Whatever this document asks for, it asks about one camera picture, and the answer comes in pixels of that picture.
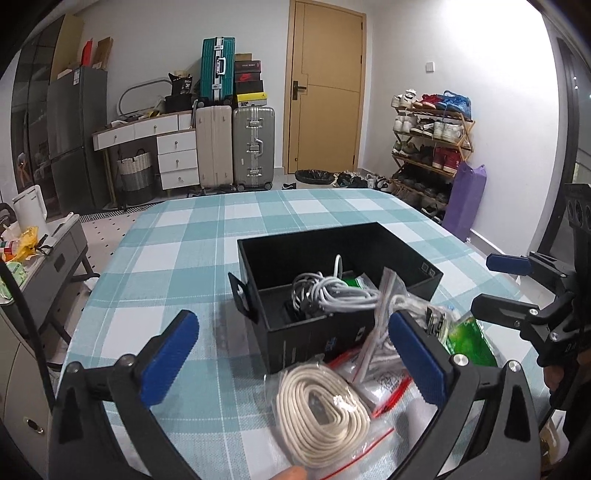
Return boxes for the brown cardboard box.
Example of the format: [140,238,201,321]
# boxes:
[95,37,114,70]

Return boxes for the green plastic item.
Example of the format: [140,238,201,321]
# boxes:
[1,261,29,302]

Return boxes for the grey low table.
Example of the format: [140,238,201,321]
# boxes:
[0,212,100,335]

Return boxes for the black white striped rug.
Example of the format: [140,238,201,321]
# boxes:
[80,203,154,221]

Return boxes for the woven laundry basket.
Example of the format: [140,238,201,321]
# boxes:
[115,148,154,206]

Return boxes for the teal checked tablecloth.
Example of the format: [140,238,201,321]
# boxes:
[46,187,555,480]

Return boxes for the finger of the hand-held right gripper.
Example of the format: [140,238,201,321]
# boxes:
[471,293,561,343]
[486,251,573,291]

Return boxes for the wooden door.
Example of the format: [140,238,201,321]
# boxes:
[286,0,368,177]

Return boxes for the green packet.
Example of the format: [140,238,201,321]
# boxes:
[444,314,500,370]

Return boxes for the black cardboard box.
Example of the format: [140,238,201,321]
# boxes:
[228,222,444,374]

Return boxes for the person's left hand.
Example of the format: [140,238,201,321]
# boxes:
[267,465,308,480]

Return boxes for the clear zip bag white label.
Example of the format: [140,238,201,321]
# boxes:
[330,350,413,418]

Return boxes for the black paper bag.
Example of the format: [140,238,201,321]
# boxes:
[168,72,194,97]

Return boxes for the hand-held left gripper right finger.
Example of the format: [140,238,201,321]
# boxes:
[388,310,543,480]

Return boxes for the oval metal frame mirror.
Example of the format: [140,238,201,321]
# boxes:
[119,78,171,119]

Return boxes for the beige suitcase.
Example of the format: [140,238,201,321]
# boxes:
[194,105,234,191]

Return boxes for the bag of striped shoelaces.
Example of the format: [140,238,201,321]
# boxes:
[360,265,459,372]

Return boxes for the bag of cream shoelaces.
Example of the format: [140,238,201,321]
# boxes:
[264,362,399,472]

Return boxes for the yellow plastic bag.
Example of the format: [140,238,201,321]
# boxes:
[13,226,41,262]

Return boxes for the scattered loose shoes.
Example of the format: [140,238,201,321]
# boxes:
[281,171,394,191]

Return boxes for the dark glass wardrobe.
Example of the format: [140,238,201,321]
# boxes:
[9,14,85,204]

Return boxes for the purple fabric bag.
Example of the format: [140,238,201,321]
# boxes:
[442,161,487,242]

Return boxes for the black cable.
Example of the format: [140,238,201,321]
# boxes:
[0,262,52,409]

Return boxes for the wooden shoe rack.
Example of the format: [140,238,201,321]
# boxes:
[390,99,476,223]

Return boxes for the silver suitcase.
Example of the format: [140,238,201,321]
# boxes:
[232,106,277,193]

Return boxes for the white electric kettle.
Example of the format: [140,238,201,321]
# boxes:
[12,185,49,237]

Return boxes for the grey fridge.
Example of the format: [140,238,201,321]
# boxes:
[46,67,110,219]

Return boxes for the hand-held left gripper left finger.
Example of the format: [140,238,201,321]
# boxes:
[48,310,200,480]

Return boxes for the black window frame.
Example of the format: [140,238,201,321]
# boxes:
[553,37,591,252]

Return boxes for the white desk with drawers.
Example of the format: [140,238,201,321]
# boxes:
[92,112,200,210]

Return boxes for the teal suitcase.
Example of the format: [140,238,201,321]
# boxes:
[200,38,238,103]

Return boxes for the white cable bundle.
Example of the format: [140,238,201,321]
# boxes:
[291,254,385,320]

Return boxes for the rows of racked sneakers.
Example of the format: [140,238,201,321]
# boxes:
[390,90,474,220]

